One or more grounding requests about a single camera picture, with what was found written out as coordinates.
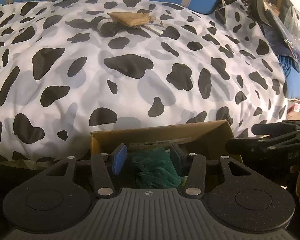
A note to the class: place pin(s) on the teal fluffy cloth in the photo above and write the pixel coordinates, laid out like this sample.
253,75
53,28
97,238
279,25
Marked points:
153,169

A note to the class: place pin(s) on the tan drawstring pouch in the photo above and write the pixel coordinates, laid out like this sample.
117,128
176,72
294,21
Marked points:
133,19

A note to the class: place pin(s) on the white fabric tag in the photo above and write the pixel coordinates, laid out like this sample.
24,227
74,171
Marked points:
154,30

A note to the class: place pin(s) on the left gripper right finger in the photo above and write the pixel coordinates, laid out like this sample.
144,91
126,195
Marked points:
193,167

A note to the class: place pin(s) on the cow print blanket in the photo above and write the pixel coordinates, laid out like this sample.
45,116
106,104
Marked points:
60,80

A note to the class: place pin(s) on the clutter pile of bags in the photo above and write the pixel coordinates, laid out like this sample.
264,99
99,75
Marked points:
280,23

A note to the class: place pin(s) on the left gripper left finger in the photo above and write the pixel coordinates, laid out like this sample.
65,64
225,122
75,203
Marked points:
104,167

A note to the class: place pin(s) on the brown cardboard box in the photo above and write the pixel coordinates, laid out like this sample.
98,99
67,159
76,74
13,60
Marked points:
206,138

